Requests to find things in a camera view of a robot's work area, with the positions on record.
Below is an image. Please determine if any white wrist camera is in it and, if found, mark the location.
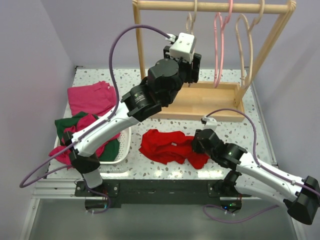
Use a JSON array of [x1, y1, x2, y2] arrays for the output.
[[201, 116, 218, 131], [165, 32, 197, 64]]

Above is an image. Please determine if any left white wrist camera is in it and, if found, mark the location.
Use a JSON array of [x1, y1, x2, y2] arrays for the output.
[[165, 32, 197, 64]]

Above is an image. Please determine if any dark green t shirt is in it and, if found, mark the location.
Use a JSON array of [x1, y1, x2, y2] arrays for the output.
[[49, 111, 120, 162]]

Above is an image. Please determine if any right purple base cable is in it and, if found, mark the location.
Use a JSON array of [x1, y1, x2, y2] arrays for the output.
[[202, 203, 278, 224]]

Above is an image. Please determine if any folded pink t shirt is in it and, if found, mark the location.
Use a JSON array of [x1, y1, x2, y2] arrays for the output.
[[67, 81, 119, 117]]

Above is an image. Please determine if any left beige hanger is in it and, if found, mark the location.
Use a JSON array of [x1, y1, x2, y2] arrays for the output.
[[184, 0, 198, 87]]

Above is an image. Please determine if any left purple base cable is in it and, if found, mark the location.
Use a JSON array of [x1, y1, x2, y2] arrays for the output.
[[83, 184, 116, 215]]

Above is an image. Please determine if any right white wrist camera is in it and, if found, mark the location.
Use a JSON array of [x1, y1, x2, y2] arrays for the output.
[[201, 116, 218, 131]]

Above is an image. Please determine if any wooden clothes rack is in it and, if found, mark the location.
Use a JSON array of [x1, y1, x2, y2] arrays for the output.
[[132, 0, 296, 120]]

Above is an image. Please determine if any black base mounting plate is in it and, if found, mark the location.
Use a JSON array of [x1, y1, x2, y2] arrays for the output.
[[74, 178, 252, 209]]

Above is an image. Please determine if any beige hanger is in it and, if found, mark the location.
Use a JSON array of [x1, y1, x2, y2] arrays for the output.
[[235, 0, 265, 91], [184, 0, 198, 87]]

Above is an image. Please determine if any pink hanger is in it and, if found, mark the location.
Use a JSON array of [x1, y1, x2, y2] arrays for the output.
[[213, 0, 234, 88]]

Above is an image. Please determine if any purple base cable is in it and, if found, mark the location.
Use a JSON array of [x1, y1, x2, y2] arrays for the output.
[[202, 203, 278, 224], [83, 184, 116, 215]]

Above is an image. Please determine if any white perforated plastic basket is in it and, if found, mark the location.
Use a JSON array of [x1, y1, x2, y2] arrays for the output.
[[51, 127, 132, 166]]

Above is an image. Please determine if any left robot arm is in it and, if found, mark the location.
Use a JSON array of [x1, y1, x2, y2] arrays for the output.
[[62, 46, 202, 196]]

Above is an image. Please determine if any red t shirt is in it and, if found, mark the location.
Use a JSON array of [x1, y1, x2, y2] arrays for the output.
[[139, 129, 210, 170]]

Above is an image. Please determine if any right beige hanger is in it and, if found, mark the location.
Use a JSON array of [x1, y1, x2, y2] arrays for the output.
[[235, 0, 265, 91]]

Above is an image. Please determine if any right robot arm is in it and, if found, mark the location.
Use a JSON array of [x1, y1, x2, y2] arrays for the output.
[[192, 129, 320, 225]]

